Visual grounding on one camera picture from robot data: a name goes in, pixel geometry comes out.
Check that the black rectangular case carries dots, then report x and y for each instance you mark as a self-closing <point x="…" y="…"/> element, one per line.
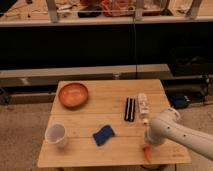
<point x="130" y="110"/>

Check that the blue sponge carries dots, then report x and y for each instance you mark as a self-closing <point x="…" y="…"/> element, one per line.
<point x="103" y="135"/>

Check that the orange wooden bowl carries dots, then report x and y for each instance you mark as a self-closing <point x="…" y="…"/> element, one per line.
<point x="73" y="95"/>

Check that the wooden table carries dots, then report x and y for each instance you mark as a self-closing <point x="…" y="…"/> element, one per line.
<point x="97" y="123"/>

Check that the white tube bottle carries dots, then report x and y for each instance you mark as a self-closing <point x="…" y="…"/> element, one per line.
<point x="143" y="108"/>

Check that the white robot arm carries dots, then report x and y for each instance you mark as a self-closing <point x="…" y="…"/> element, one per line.
<point x="165" y="125"/>

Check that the dark bag on floor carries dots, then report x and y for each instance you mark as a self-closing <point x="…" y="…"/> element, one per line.
<point x="179" y="101"/>

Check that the white plastic cup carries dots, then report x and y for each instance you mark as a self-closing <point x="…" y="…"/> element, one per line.
<point x="56" y="135"/>

